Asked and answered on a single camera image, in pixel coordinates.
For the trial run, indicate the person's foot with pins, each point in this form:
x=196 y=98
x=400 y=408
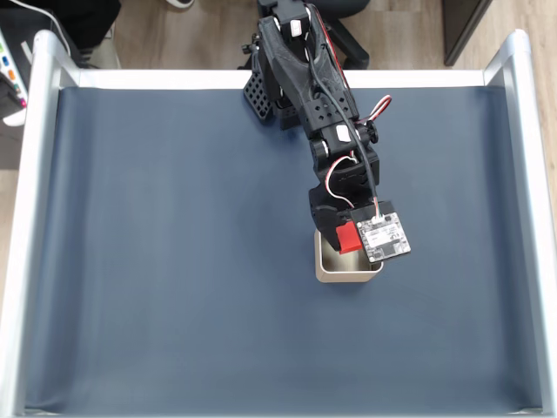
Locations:
x=180 y=2

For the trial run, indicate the white device with coloured buttons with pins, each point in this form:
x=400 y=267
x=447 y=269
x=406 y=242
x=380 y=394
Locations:
x=11 y=82

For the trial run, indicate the dark cabinet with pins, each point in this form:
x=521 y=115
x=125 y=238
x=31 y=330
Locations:
x=463 y=26

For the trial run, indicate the black office chair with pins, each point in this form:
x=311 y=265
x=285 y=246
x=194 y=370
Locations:
x=352 y=43

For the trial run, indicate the square metal tin container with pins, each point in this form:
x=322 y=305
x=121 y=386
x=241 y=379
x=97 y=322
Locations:
x=348 y=275

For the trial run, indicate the red cube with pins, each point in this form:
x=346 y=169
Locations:
x=349 y=237

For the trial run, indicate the bare camera circuit board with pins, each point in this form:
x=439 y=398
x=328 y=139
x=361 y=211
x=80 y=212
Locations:
x=385 y=237

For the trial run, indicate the blue-grey table mat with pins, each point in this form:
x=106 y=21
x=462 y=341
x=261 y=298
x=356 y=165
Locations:
x=174 y=261

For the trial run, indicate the silver metal table frame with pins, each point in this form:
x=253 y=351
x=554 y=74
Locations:
x=43 y=69

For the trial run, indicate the black fabric bag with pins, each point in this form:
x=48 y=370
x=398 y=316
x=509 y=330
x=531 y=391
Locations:
x=65 y=22

